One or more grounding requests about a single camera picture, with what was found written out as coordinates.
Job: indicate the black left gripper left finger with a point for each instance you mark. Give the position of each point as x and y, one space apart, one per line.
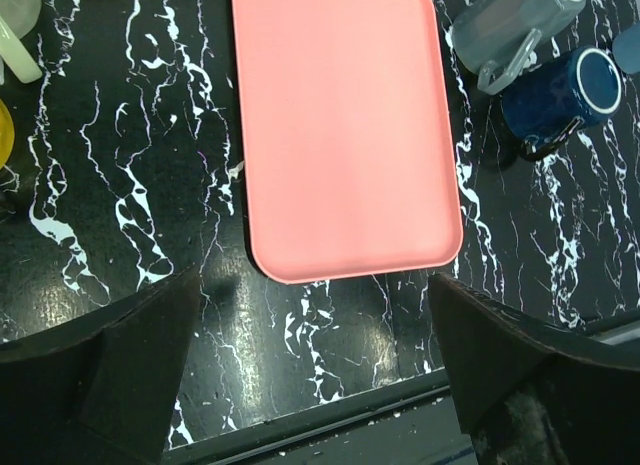
101 388

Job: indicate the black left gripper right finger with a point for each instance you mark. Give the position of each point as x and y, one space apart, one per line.
530 392

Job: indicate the grey mug white inside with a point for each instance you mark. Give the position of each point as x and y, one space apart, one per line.
494 38

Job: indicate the light blue plastic cup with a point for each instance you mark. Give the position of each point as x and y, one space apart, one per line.
626 50

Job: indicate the pink plastic tray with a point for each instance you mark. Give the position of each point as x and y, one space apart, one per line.
349 160

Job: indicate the pale green mug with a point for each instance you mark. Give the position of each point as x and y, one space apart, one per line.
18 18

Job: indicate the yellow mug black handle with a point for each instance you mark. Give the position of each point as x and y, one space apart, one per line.
7 134

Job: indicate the dark blue speckled mug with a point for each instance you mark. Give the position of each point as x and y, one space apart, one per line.
577 90

